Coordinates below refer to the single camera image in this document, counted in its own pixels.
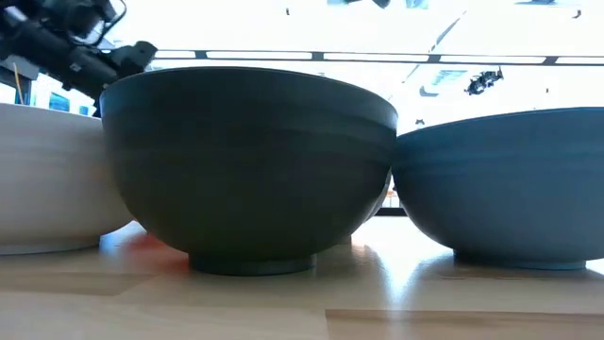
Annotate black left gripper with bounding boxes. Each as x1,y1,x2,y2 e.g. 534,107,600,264
0,18,159,118

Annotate white plastic bowl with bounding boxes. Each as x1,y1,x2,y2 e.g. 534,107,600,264
0,102,136,257

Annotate red plastic bowl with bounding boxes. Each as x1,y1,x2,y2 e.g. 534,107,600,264
123,207,148,233

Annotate black plastic bowl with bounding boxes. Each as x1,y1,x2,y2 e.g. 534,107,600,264
99,65,400,278

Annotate blue plastic bowl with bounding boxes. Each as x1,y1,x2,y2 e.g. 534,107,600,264
391,107,604,272

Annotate long ceiling light strip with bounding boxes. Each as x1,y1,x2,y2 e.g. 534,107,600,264
153,48,604,67

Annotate black ceiling-mounted device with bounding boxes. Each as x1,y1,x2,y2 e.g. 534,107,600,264
464,67,505,96

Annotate yellow hanging cable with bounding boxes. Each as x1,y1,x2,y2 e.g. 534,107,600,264
12,62,25,106

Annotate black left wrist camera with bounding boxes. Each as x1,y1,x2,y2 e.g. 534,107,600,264
27,0,128,46

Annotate ceiling ventilation duct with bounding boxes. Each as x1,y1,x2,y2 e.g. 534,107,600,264
418,68,469,98

